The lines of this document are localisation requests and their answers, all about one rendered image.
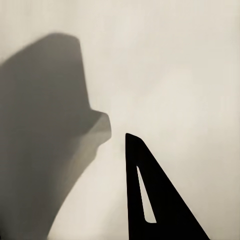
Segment bowl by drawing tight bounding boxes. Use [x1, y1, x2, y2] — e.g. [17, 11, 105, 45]
[0, 0, 240, 240]

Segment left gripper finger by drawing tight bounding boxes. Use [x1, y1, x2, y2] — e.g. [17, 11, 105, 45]
[125, 133, 210, 240]

